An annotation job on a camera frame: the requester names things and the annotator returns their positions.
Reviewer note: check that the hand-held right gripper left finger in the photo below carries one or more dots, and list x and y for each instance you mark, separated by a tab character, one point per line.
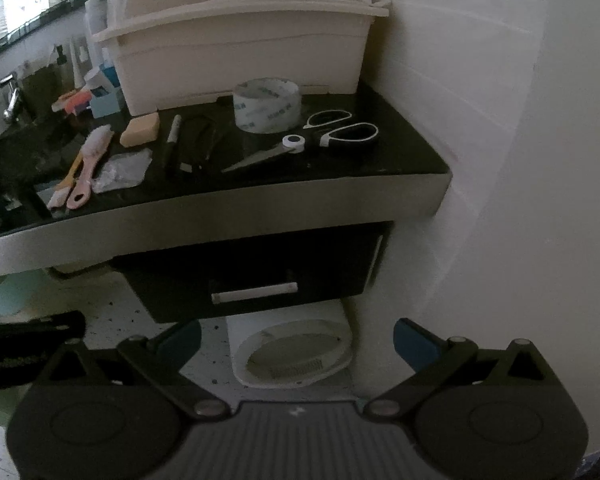
180	341

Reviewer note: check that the white tube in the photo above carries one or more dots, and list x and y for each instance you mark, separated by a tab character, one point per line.
77	67

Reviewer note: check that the white tape roll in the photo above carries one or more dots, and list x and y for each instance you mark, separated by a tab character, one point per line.
267	105

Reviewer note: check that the cream plastic dish rack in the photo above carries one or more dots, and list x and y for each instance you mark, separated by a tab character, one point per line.
240	45

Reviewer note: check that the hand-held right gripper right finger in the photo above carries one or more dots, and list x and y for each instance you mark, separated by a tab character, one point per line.
415	344

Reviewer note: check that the pink scrub brush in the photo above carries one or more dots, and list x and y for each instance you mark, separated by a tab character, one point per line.
91	160

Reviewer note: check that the black marker pen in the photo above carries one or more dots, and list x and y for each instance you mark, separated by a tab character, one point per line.
173	145

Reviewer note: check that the black and white scissors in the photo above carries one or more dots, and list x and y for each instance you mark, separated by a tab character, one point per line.
340	135

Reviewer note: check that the yellow scrub brush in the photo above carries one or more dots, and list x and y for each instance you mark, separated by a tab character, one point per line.
67	182

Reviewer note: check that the blue and white box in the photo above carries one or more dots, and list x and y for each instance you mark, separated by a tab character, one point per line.
105	102

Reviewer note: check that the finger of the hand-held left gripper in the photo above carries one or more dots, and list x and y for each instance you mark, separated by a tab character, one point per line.
25	332

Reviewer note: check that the clear plastic bag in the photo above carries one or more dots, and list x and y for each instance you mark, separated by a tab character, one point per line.
122	172

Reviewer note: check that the yellow sponge block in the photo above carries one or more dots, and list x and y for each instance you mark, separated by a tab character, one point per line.
140	131

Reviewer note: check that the black drawer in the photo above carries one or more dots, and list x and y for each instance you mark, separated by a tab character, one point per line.
260	265

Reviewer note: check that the orange and pink brush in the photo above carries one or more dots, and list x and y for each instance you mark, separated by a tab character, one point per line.
72	100

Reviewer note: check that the white bottle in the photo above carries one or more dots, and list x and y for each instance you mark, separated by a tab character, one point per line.
95	25

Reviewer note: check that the metal faucet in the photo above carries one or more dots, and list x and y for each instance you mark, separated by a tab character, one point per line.
12	100

